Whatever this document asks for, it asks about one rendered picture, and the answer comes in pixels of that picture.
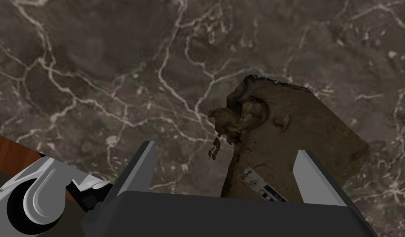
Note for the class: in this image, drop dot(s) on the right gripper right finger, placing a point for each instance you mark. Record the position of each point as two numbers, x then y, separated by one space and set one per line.
315 184

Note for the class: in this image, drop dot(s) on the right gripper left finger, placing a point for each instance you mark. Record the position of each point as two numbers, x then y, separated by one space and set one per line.
139 171

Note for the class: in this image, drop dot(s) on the brown bread loaf with label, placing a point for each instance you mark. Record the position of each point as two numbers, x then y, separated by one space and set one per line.
287 138

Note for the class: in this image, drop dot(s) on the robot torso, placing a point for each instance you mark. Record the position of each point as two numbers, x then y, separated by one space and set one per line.
34 197

